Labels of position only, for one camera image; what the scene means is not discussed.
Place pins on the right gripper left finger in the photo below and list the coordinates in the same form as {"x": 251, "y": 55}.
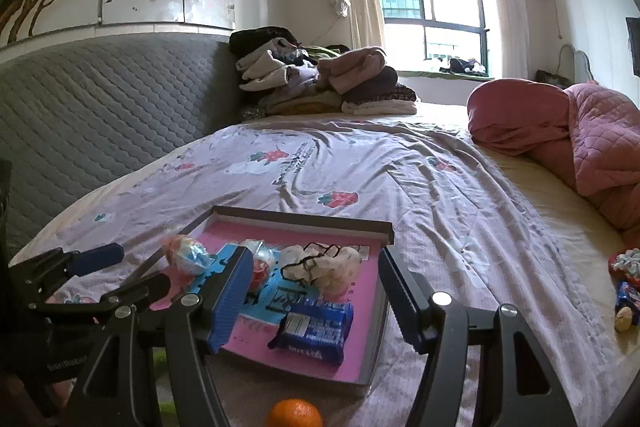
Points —
{"x": 117, "y": 386}

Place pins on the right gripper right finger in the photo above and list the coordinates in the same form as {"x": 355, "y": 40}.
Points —
{"x": 517, "y": 384}

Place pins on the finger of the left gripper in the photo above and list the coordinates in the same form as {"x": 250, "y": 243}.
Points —
{"x": 139, "y": 294}
{"x": 37, "y": 278}

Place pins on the blue white egg toy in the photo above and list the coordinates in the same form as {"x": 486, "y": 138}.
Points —
{"x": 188, "y": 256}

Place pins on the orange tangerine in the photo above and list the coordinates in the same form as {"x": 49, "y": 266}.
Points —
{"x": 294, "y": 413}

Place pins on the cream cloth drawstring pouch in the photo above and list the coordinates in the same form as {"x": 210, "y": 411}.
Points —
{"x": 329, "y": 269}

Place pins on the red wrapped egg toy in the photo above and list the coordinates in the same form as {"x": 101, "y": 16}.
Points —
{"x": 263, "y": 262}

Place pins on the small toys by blanket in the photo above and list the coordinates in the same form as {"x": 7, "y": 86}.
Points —
{"x": 624, "y": 270}

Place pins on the grey quilted headboard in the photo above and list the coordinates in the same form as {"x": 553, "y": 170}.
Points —
{"x": 82, "y": 114}

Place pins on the dark tray with pink liner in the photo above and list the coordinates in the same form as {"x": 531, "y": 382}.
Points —
{"x": 222, "y": 229}

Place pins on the blue tissue packet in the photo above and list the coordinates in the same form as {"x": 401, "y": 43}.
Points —
{"x": 316, "y": 328}

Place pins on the floral lilac bed sheet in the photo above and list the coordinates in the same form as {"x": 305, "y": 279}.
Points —
{"x": 486, "y": 228}

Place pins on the pile of folded clothes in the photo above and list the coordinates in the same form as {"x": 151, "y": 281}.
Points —
{"x": 280, "y": 77}

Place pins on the pink quilted blanket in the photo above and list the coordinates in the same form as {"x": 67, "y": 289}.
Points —
{"x": 586, "y": 134}

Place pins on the items on window sill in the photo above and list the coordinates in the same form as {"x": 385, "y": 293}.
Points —
{"x": 457, "y": 66}

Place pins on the right sheer curtain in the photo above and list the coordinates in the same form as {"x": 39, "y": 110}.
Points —
{"x": 514, "y": 37}

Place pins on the window with dark frame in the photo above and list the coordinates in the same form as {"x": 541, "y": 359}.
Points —
{"x": 423, "y": 35}

